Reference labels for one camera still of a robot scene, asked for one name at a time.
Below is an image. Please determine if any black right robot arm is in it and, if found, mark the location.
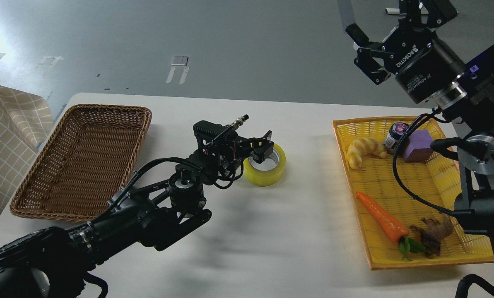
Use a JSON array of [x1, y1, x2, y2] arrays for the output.
[[338, 0, 494, 298]]

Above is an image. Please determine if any small dark jar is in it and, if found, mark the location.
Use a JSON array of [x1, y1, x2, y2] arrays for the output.
[[383, 122, 409, 154]]

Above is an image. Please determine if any white stand base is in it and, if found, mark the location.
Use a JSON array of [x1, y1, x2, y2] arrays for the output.
[[385, 8, 400, 15]]

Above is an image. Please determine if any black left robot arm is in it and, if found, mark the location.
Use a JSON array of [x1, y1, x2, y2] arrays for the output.
[[0, 115, 275, 298]]

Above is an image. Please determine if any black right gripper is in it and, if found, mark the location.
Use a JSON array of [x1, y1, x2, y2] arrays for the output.
[[345, 0, 467, 103]]

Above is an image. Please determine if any beige checkered cloth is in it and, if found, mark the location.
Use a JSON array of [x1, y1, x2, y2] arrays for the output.
[[0, 85, 54, 215]]

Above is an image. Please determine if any yellow woven tray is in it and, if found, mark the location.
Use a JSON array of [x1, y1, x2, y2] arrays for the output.
[[332, 116, 494, 270]]

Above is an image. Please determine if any purple foam block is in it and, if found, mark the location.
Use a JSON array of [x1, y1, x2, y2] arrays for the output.
[[402, 130, 434, 163]]

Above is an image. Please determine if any toy croissant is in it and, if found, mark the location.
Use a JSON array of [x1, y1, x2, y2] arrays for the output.
[[345, 137, 388, 170]]

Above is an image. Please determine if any orange toy carrot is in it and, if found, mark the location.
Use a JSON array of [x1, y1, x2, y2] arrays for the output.
[[355, 191, 410, 243]]

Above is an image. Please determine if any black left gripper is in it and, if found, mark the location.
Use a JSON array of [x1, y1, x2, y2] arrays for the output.
[[226, 130, 275, 165]]

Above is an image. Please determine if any yellow tape roll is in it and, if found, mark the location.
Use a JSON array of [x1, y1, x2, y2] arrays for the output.
[[243, 143, 287, 187]]

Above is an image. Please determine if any brown wicker basket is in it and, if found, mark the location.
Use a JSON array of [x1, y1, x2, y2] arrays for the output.
[[10, 104, 152, 223]]

